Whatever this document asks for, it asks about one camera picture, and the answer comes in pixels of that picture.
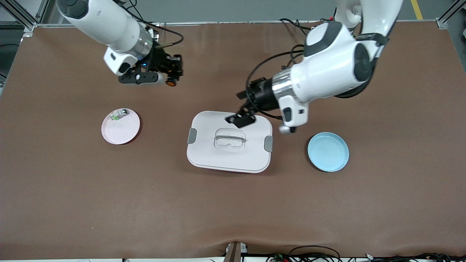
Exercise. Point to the aluminium frame post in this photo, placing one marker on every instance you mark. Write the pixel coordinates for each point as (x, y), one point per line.
(28, 27)
(442, 22)

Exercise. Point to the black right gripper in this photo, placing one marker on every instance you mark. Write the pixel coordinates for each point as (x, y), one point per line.
(162, 62)

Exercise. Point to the aluminium table edge rail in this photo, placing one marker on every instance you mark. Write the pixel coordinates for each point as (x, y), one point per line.
(218, 22)

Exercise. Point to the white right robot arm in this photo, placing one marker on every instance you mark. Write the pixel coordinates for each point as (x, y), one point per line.
(105, 22)

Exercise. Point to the pink round plate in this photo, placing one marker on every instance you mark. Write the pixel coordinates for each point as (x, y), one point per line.
(122, 133)

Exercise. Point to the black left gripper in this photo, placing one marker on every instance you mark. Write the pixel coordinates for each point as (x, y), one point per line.
(263, 96)

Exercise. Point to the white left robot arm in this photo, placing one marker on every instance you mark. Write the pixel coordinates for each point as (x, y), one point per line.
(327, 72)

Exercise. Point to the blue round plate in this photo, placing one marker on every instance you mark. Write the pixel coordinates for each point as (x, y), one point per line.
(327, 153)

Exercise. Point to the white green switch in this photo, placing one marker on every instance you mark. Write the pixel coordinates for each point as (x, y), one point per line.
(118, 115)

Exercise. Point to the metal table edge bracket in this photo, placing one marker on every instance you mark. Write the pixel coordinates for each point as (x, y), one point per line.
(233, 253)

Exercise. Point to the white lidded storage box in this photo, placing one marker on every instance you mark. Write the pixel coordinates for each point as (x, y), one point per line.
(218, 156)

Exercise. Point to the grey box latch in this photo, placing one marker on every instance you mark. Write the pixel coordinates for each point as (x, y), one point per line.
(268, 143)
(192, 135)

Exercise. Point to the orange push-button switch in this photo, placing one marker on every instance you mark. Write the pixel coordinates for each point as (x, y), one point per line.
(170, 83)

